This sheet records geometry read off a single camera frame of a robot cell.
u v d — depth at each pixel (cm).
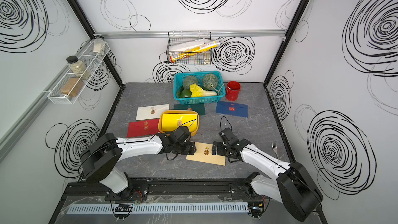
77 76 73
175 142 67
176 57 87
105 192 73
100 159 44
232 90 105
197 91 104
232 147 65
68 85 67
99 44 87
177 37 93
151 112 104
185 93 103
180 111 104
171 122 94
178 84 115
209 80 108
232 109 105
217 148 77
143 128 96
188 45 88
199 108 105
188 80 108
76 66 71
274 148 89
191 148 77
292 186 41
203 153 86
